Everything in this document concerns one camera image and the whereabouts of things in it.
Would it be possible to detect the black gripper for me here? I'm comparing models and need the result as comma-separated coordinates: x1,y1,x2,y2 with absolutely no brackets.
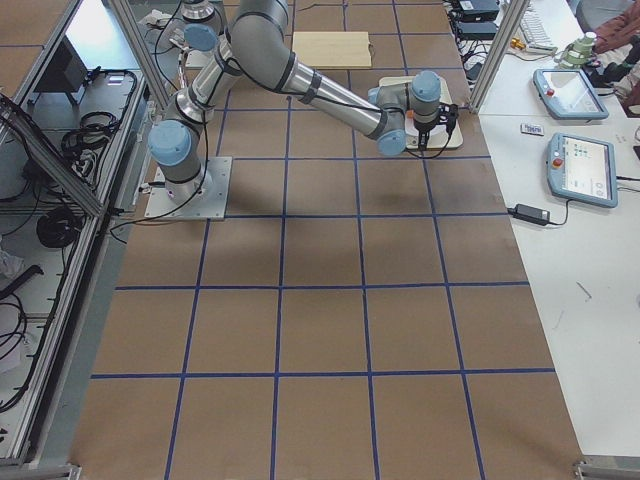
413,109,459,150

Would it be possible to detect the cream bear tray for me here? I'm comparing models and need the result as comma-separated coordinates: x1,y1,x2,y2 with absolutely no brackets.
378,75,463,152

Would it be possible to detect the gold cylinder tool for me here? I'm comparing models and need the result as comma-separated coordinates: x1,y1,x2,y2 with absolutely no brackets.
510,37,526,51

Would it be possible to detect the white keyboard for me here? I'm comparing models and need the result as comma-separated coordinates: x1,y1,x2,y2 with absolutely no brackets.
520,10,557,55

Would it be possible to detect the far teach pendant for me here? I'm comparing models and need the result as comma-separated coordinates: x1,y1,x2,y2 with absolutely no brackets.
532,69,609,121

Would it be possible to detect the teach pendant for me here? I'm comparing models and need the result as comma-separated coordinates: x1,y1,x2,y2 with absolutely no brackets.
546,133,618,208
532,69,609,121

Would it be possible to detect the bamboo cutting board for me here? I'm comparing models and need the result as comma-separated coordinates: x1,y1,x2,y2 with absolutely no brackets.
292,31,372,70

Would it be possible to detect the black power adapter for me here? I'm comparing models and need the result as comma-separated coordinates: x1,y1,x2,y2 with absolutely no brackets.
510,204,550,226

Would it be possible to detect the near teach pendant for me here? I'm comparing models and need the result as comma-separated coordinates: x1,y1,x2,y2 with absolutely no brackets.
546,133,618,208

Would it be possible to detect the aluminium frame post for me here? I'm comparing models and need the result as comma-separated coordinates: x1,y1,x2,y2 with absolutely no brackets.
469,0,530,114

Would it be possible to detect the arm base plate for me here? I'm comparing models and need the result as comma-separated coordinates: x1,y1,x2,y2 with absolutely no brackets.
144,156,232,221

